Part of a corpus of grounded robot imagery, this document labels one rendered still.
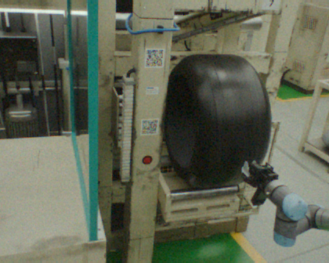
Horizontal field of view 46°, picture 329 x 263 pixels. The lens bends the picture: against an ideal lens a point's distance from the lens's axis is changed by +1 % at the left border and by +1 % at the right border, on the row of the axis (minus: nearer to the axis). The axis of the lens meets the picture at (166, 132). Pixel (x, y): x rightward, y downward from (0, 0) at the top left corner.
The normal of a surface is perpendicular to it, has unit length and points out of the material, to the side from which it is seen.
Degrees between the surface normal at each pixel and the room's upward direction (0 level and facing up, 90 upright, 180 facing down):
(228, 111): 58
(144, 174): 90
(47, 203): 0
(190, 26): 90
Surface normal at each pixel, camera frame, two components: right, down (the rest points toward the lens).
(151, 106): 0.29, 0.45
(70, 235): 0.08, -0.89
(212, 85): -0.02, -0.40
